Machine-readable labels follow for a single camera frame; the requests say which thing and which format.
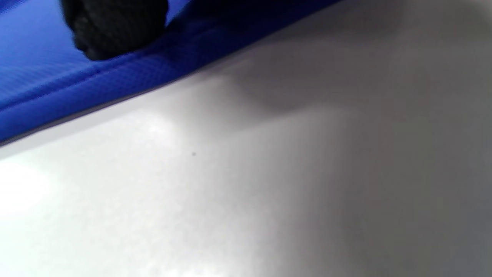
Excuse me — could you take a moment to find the person's right hand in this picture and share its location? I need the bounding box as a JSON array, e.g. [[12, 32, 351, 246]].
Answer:
[[60, 0, 170, 61]]

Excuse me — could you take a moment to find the blue t-shirt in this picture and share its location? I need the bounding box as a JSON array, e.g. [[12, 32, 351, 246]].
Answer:
[[0, 0, 342, 146]]

